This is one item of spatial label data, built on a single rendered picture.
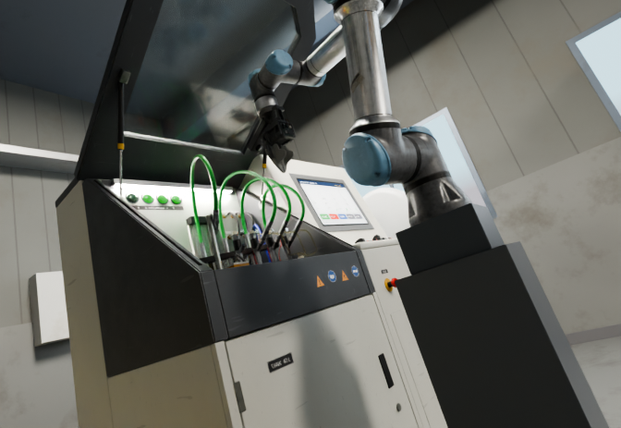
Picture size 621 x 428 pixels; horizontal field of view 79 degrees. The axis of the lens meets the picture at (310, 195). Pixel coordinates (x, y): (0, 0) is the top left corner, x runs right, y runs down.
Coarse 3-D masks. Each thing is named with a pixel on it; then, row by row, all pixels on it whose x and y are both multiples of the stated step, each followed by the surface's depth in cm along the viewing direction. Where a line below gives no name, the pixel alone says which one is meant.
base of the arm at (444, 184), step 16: (432, 176) 86; (448, 176) 87; (416, 192) 87; (432, 192) 85; (448, 192) 85; (464, 192) 87; (416, 208) 86; (432, 208) 83; (448, 208) 82; (416, 224) 86
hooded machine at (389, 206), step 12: (372, 192) 286; (384, 192) 280; (396, 192) 276; (372, 204) 284; (384, 204) 279; (396, 204) 274; (384, 216) 278; (396, 216) 273; (384, 228) 277; (396, 228) 273
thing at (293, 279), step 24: (264, 264) 101; (288, 264) 108; (312, 264) 116; (336, 264) 125; (240, 288) 92; (264, 288) 98; (288, 288) 104; (312, 288) 111; (336, 288) 119; (360, 288) 129; (240, 312) 89; (264, 312) 94; (288, 312) 100
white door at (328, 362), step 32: (320, 320) 108; (352, 320) 118; (256, 352) 88; (288, 352) 95; (320, 352) 102; (352, 352) 112; (384, 352) 124; (256, 384) 84; (288, 384) 91; (320, 384) 98; (352, 384) 107; (384, 384) 117; (256, 416) 81; (288, 416) 87; (320, 416) 93; (352, 416) 101; (384, 416) 111
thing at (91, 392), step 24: (72, 192) 138; (72, 216) 137; (72, 240) 136; (72, 264) 135; (72, 288) 134; (72, 312) 134; (96, 312) 121; (72, 336) 133; (96, 336) 120; (72, 360) 132; (96, 360) 119; (96, 384) 118; (96, 408) 118
